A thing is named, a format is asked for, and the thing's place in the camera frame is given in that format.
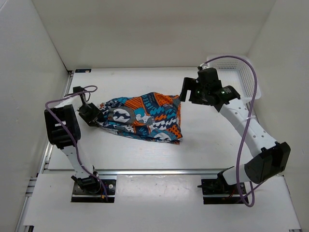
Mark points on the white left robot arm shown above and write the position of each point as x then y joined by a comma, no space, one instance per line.
64,132

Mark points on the colourful patterned shorts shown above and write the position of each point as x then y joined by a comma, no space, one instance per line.
153,117

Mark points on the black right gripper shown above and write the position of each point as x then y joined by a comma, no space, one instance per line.
189,84

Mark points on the white perforated plastic basket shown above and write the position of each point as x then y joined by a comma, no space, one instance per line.
234,72

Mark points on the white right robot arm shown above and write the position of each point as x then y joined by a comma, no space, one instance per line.
269,157

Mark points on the blue label sticker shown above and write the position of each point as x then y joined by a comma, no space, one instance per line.
83,70

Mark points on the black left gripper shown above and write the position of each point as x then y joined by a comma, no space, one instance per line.
95,115

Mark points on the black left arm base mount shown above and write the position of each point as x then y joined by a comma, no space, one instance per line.
94,192

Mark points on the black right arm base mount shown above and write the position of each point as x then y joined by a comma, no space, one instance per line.
213,193

